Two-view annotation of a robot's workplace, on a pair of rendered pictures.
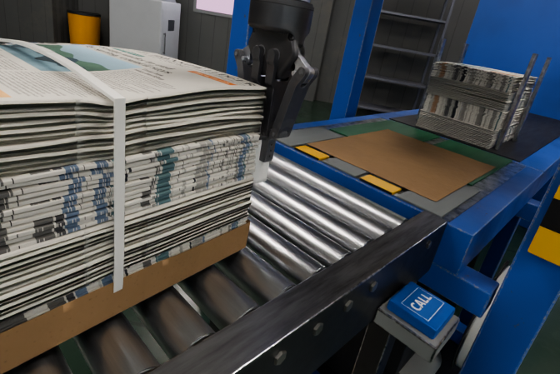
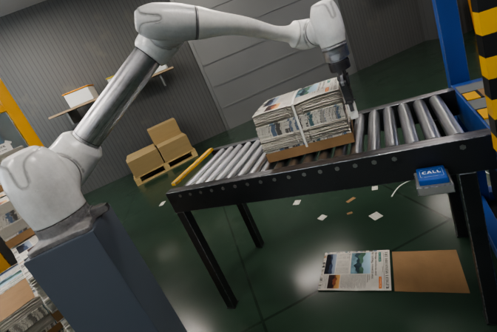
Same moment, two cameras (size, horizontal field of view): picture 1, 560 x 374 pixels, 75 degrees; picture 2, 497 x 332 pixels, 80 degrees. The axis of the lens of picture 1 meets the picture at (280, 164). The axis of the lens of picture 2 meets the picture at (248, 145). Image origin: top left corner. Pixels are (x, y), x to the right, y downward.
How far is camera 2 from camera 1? 0.99 m
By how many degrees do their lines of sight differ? 74
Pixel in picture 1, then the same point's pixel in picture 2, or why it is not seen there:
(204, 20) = not seen: outside the picture
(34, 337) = (291, 152)
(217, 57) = not seen: outside the picture
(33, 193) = (283, 123)
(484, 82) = not seen: outside the picture
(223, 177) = (331, 117)
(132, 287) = (310, 146)
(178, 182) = (315, 120)
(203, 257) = (333, 143)
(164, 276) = (320, 146)
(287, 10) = (332, 66)
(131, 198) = (303, 124)
